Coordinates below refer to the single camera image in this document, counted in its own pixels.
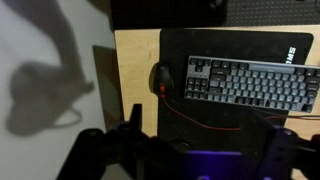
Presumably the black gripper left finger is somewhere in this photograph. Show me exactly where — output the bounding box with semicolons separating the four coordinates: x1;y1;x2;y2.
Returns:
56;103;148;180

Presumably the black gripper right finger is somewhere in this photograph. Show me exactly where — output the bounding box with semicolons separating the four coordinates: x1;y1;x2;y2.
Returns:
243;110;320;180

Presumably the grey mechanical keyboard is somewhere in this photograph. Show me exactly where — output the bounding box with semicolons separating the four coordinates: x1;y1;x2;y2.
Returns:
184;56;320;113

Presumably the black desk mat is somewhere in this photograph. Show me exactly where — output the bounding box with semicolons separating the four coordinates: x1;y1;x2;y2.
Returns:
157;29;313;153

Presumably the black computer mouse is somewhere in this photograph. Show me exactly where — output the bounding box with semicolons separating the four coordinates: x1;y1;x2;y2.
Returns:
152;62;174;98

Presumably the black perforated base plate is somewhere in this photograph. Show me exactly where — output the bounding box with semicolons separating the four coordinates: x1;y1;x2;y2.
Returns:
110;0;320;30

